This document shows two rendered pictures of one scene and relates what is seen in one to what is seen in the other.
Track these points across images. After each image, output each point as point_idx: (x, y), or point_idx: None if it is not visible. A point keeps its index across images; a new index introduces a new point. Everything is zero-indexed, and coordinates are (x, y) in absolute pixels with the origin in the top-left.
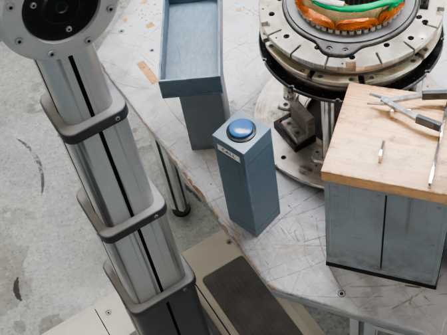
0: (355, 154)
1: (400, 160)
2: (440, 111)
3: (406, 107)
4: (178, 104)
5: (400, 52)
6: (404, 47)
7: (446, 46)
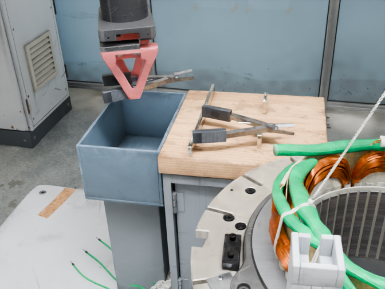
0: (293, 108)
1: (243, 106)
2: (200, 145)
3: (244, 147)
4: None
5: (263, 169)
6: (258, 176)
7: None
